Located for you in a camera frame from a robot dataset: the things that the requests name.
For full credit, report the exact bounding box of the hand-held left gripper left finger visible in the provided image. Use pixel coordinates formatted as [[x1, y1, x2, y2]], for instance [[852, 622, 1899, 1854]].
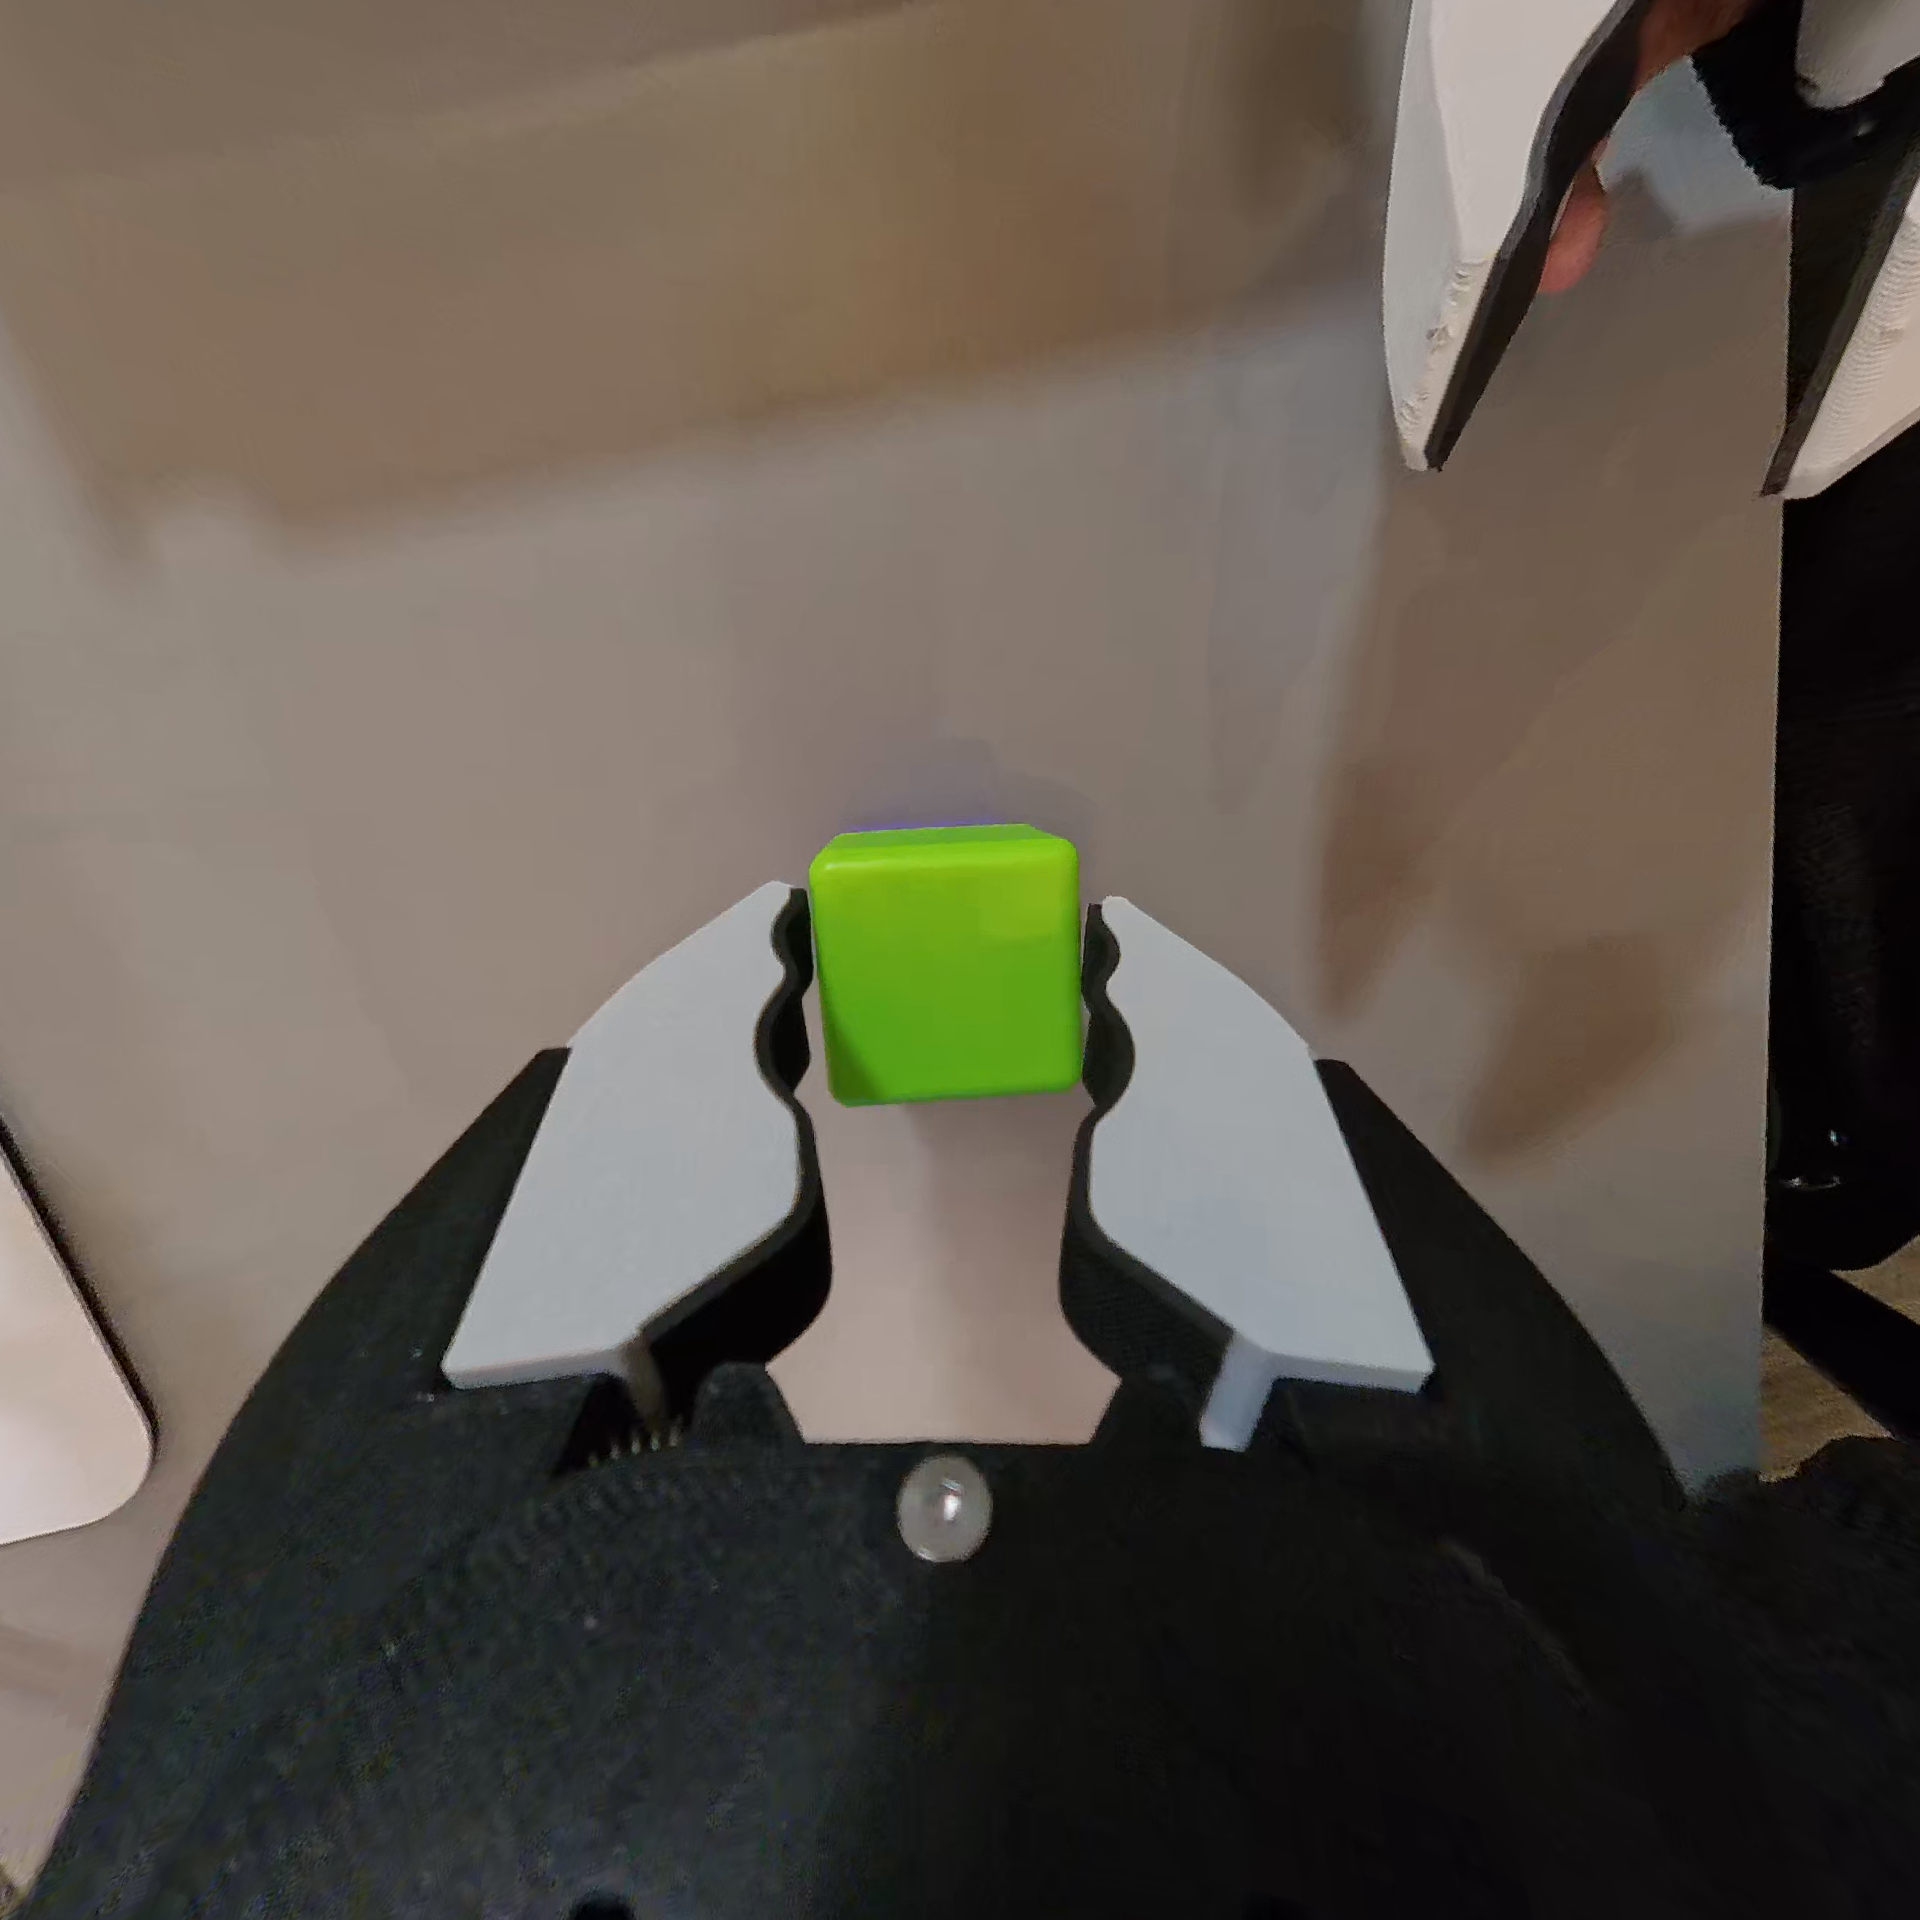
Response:
[[440, 883, 835, 1427]]

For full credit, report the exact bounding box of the grey desk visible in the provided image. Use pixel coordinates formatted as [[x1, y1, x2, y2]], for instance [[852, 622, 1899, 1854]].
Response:
[[0, 0, 1793, 1892]]

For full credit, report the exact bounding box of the person's dark clothing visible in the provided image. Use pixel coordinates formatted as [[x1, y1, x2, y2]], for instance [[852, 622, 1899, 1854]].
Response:
[[1696, 464, 1920, 1652]]

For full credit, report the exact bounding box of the lime green cube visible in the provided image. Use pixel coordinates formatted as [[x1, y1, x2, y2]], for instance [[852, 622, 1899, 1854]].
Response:
[[806, 823, 1085, 1109]]

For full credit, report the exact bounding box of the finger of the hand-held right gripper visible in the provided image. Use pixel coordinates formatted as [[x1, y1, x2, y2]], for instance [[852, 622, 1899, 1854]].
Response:
[[1382, 0, 1647, 477], [1757, 142, 1920, 500]]

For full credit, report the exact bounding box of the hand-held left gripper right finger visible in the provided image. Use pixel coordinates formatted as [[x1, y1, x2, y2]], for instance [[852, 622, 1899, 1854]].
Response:
[[1061, 896, 1436, 1452]]

